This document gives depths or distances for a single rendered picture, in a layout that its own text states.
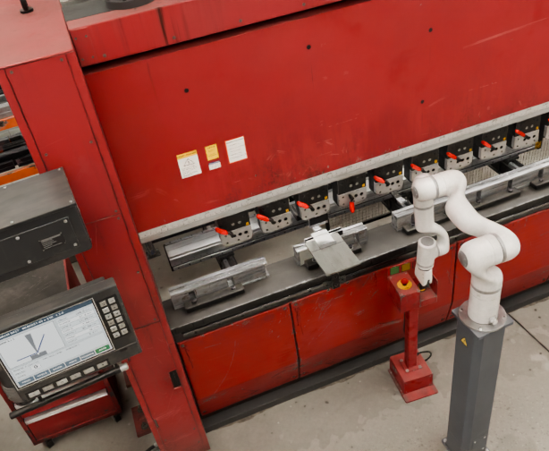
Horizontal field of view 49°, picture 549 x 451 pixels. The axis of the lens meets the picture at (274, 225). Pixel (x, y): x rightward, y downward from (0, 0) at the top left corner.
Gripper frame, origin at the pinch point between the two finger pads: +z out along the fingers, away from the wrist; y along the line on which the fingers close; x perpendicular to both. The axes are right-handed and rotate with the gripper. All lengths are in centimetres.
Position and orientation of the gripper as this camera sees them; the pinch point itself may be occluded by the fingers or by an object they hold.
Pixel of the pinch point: (422, 285)
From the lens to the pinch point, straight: 318.8
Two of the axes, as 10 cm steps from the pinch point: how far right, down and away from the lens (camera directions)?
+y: 2.8, 6.4, -7.2
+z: 1.0, 7.2, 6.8
